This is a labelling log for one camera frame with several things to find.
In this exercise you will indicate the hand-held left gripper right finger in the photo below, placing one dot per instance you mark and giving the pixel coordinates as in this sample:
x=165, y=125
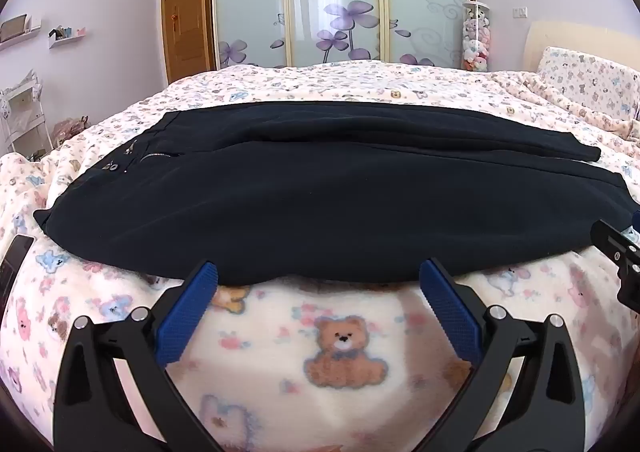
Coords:
x=450, y=314

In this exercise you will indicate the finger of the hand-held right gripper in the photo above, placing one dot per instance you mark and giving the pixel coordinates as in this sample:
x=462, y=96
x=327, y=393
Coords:
x=631, y=284
x=612, y=239

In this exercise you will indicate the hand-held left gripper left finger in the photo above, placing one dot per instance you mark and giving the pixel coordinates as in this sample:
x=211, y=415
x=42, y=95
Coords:
x=187, y=314

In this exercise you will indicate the black pants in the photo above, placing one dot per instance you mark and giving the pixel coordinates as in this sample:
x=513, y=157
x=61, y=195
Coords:
x=325, y=192

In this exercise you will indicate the bear printed fleece blanket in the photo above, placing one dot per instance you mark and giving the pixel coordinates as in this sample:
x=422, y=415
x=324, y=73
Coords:
x=280, y=332

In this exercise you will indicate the bear printed pillow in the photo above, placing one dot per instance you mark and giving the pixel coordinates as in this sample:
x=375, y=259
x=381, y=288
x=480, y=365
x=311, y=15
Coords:
x=590, y=77

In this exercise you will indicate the black phone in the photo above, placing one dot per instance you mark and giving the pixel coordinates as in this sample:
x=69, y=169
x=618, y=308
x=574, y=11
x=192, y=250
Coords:
x=14, y=264

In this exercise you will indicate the cream headboard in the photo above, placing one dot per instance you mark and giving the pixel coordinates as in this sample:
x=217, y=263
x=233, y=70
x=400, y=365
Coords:
x=560, y=34

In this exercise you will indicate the clear tube of plush toys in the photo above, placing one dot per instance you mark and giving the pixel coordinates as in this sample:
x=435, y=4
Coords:
x=476, y=39

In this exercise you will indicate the white storage rack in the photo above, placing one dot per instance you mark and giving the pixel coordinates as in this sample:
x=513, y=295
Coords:
x=22, y=107

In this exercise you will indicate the wooden door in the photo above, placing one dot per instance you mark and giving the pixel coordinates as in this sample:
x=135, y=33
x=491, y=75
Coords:
x=182, y=22

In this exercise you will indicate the white wall socket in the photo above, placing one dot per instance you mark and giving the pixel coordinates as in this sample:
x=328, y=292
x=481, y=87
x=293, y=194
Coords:
x=520, y=12

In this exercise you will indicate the short white wall shelf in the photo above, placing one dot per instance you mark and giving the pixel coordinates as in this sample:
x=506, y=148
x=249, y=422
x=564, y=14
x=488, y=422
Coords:
x=67, y=34

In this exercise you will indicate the long white wall shelf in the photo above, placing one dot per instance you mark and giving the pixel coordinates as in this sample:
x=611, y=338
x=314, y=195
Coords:
x=17, y=34

